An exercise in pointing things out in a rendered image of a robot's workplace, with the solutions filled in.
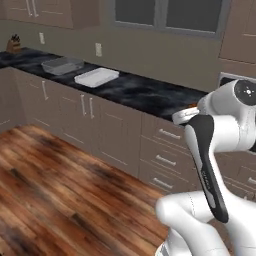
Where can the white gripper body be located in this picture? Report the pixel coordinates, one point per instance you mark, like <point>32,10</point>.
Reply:
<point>183,116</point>

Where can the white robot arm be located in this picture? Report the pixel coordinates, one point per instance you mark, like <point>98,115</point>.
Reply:
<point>203,226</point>

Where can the orange sweet potato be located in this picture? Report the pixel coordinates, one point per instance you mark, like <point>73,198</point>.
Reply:
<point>193,105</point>

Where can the white tupperware container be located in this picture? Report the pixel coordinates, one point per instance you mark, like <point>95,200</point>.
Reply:
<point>96,77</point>

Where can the beige drawer front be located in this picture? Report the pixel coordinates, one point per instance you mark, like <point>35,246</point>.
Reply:
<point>163,156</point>
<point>163,128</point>
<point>161,180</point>
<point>238,176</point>

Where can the white framed appliance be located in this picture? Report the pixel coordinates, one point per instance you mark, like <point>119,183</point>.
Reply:
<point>230,78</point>

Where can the beige cupboard door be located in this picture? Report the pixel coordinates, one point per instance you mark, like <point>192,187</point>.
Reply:
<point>31,103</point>
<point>240,30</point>
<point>115,136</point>
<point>70,116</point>

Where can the grey framed window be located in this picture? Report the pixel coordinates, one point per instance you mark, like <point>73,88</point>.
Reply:
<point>168,15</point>

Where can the beige upper cupboard door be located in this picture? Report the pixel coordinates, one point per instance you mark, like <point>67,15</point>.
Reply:
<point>240,30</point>

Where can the beige upper cupboard run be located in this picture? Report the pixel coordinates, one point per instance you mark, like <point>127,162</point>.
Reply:
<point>50,12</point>

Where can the beige corner cupboard run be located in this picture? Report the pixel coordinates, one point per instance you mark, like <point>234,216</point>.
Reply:
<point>5,100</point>

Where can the wooden knife block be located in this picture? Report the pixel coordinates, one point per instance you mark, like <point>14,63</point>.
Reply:
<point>13,45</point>

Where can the white wall outlet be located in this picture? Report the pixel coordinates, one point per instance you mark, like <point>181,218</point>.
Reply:
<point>98,49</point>
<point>42,38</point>

